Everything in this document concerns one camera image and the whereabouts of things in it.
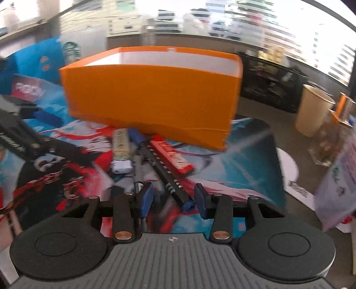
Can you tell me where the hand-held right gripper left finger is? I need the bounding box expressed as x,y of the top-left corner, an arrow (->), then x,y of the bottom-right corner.
60,181 -> 155,242

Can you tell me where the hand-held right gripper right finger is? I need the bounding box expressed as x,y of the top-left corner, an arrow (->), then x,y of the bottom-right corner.
194,183 -> 281,242

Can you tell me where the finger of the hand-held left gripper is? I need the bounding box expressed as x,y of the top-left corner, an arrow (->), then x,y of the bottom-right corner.
33,136 -> 87,169
17,104 -> 62,127

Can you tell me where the black marker pen blue cap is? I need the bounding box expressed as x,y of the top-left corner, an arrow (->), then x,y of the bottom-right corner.
138,140 -> 195,213

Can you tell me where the orange cardboard box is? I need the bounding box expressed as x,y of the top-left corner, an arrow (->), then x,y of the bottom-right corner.
59,47 -> 244,152

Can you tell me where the white eraser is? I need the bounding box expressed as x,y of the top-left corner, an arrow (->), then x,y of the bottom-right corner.
111,160 -> 133,174

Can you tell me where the printed desk mat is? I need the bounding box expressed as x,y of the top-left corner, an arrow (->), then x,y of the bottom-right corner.
0,74 -> 284,234

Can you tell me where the red snack bar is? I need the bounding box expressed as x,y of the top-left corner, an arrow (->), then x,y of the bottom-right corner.
150,135 -> 194,175

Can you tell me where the blue paper bag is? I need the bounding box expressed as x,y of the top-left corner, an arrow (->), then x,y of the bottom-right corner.
0,36 -> 66,96

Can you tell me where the green and beige tube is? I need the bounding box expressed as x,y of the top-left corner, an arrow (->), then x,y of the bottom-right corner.
113,128 -> 131,162

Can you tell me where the translucent plastic cup green logo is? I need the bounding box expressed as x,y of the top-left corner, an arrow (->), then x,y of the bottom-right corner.
60,28 -> 107,67

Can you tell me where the white round card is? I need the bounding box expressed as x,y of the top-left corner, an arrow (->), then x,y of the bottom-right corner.
275,147 -> 318,206

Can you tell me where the black and white carton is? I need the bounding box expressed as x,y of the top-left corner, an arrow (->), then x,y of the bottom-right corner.
142,26 -> 156,46

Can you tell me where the black mesh basket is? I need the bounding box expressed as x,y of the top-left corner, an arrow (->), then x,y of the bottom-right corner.
236,51 -> 309,113

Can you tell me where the clear glass jar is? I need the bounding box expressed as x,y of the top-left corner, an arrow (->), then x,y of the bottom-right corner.
307,111 -> 348,167

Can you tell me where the white plastic bag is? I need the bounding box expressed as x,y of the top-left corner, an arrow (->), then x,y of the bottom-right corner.
314,130 -> 356,234

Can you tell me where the beige paper cup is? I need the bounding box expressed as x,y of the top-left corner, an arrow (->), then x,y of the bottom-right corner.
295,83 -> 336,137

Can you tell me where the yellow building block toy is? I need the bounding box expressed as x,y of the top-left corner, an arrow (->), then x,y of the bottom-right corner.
259,46 -> 284,60

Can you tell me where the gold capped bottle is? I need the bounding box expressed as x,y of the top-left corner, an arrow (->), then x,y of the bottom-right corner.
328,92 -> 356,125

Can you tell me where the striped glass partition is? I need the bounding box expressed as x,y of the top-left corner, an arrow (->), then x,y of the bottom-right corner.
56,0 -> 356,86

